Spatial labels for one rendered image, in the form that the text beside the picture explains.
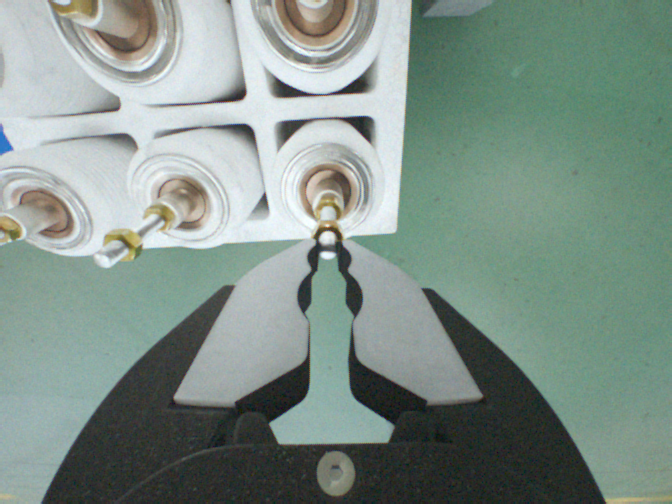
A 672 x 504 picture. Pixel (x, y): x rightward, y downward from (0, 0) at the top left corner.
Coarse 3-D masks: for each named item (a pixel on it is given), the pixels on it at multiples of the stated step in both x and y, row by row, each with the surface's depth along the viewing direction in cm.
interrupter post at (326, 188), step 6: (324, 180) 20; (330, 180) 20; (318, 186) 20; (324, 186) 19; (330, 186) 19; (336, 186) 19; (318, 192) 18; (324, 192) 18; (330, 192) 18; (336, 192) 18; (318, 198) 18; (342, 198) 19; (342, 204) 18
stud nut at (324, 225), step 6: (318, 222) 14; (324, 222) 14; (330, 222) 14; (336, 222) 14; (318, 228) 14; (324, 228) 14; (330, 228) 14; (336, 228) 14; (312, 234) 14; (318, 234) 14; (336, 234) 14; (342, 234) 14; (318, 240) 14; (342, 240) 14
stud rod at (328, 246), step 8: (328, 208) 17; (328, 216) 16; (328, 232) 14; (320, 240) 13; (328, 240) 13; (336, 240) 14; (320, 248) 13; (328, 248) 13; (336, 248) 13; (328, 256) 13
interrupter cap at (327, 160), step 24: (336, 144) 19; (288, 168) 20; (312, 168) 20; (336, 168) 20; (360, 168) 20; (288, 192) 21; (312, 192) 21; (360, 192) 21; (312, 216) 22; (360, 216) 22
